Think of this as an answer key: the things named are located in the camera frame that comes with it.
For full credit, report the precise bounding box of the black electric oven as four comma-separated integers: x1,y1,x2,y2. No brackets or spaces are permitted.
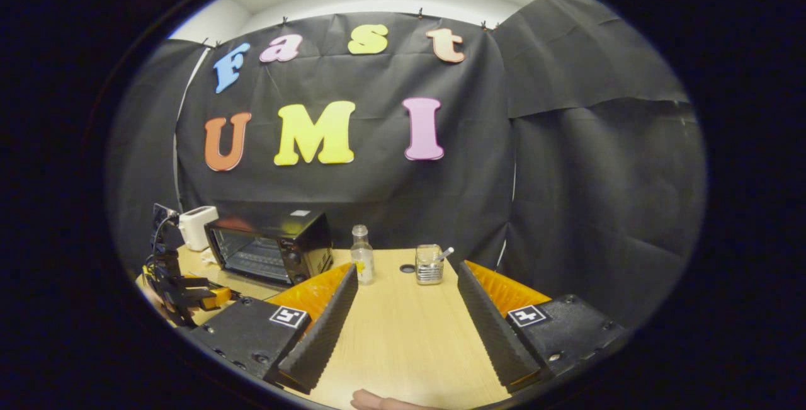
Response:
205,208,334,288

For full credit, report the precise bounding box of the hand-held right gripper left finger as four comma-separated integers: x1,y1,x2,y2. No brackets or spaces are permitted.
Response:
189,263,360,395

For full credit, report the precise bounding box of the white toaster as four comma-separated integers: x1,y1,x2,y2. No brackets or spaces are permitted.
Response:
178,206,220,252

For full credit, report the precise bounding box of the glass jar with wire holder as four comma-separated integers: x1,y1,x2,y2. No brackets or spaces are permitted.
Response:
415,244,445,286

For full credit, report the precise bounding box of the metal oven wire rack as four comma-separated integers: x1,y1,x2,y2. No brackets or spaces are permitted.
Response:
224,240,290,275

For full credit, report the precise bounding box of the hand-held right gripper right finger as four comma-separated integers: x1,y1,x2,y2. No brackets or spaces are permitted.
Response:
457,260,630,393

